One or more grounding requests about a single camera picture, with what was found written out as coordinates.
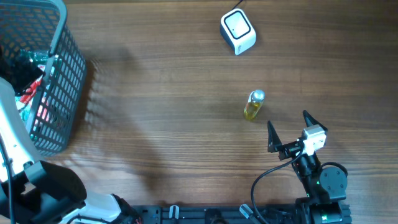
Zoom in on yellow liquid Vim bottle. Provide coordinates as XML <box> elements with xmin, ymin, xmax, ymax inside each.
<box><xmin>244</xmin><ymin>90</ymin><xmax>266</xmax><ymax>120</ymax></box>

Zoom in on grey plastic mesh basket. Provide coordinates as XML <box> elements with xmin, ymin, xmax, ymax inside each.
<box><xmin>1</xmin><ymin>0</ymin><xmax>86</xmax><ymax>156</ymax></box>

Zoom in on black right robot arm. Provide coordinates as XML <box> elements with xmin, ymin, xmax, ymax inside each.
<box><xmin>267</xmin><ymin>111</ymin><xmax>352</xmax><ymax>224</ymax></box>

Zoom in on white barcode scanner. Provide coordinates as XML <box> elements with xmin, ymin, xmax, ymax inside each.
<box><xmin>220</xmin><ymin>8</ymin><xmax>257</xmax><ymax>55</ymax></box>

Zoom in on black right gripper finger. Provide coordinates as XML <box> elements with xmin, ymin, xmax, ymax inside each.
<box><xmin>303</xmin><ymin>110</ymin><xmax>328</xmax><ymax>131</ymax></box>
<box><xmin>267</xmin><ymin>121</ymin><xmax>282</xmax><ymax>152</ymax></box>

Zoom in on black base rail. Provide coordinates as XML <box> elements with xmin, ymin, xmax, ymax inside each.
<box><xmin>130</xmin><ymin>202</ymin><xmax>352</xmax><ymax>224</ymax></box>

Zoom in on red stick sachet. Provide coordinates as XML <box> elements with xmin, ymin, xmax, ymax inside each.
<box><xmin>19</xmin><ymin>77</ymin><xmax>42</xmax><ymax>105</ymax></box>

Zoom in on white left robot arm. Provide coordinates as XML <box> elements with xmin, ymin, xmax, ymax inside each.
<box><xmin>1</xmin><ymin>57</ymin><xmax>142</xmax><ymax>224</ymax></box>

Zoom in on black right camera cable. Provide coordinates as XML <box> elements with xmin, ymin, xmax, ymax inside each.
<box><xmin>250</xmin><ymin>146</ymin><xmax>305</xmax><ymax>224</ymax></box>

